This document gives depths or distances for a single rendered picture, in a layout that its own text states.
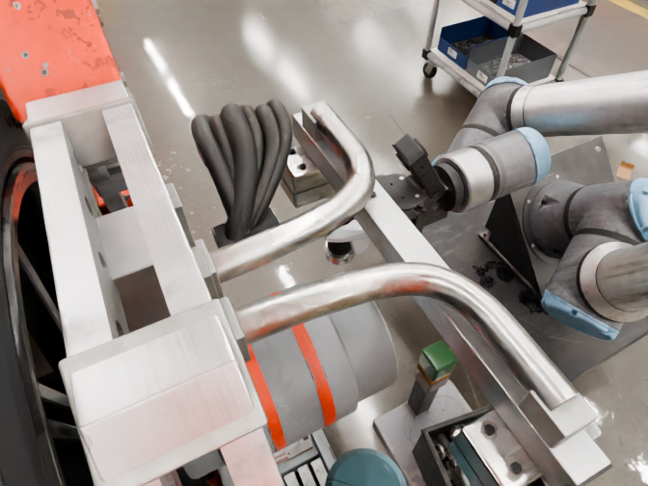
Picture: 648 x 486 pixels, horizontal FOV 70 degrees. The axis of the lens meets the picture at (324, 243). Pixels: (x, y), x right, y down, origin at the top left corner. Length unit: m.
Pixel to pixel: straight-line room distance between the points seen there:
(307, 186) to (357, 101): 1.82
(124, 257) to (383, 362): 0.27
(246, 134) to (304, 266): 1.22
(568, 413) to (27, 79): 0.41
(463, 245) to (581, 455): 1.02
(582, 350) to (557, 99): 0.64
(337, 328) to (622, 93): 0.53
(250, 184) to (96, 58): 0.14
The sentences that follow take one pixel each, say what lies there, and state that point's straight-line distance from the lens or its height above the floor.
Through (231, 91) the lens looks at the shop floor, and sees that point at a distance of 2.44.
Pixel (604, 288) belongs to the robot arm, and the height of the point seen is 0.59.
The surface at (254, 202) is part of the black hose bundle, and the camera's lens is 0.41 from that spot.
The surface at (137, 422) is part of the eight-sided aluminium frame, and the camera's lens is 0.20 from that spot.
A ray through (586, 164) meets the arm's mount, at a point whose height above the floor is 0.50.
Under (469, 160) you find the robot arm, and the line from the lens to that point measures 0.70.
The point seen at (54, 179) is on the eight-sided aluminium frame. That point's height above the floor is 1.12.
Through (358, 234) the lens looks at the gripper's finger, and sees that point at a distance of 0.61.
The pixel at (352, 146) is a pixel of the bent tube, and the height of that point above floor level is 1.01.
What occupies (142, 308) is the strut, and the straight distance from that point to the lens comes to 0.29.
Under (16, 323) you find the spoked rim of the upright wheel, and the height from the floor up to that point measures 1.10.
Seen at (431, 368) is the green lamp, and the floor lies 0.65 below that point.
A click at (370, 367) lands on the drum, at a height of 0.88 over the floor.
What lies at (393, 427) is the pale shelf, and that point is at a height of 0.45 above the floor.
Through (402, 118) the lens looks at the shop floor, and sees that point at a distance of 2.24.
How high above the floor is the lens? 1.29
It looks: 51 degrees down
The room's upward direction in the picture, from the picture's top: straight up
